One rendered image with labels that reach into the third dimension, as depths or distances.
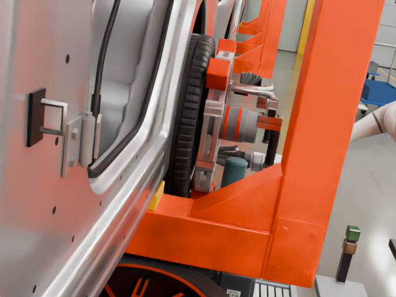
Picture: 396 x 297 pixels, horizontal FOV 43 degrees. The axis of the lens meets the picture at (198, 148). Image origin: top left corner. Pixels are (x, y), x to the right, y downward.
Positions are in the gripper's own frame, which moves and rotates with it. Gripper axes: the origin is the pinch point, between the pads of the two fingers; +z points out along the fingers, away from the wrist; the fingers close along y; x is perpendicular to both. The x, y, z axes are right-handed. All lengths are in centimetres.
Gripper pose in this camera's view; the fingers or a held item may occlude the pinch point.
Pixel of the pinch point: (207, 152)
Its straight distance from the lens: 231.0
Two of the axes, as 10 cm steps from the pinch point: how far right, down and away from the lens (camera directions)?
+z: -9.8, -1.8, 0.6
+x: 0.3, -4.6, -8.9
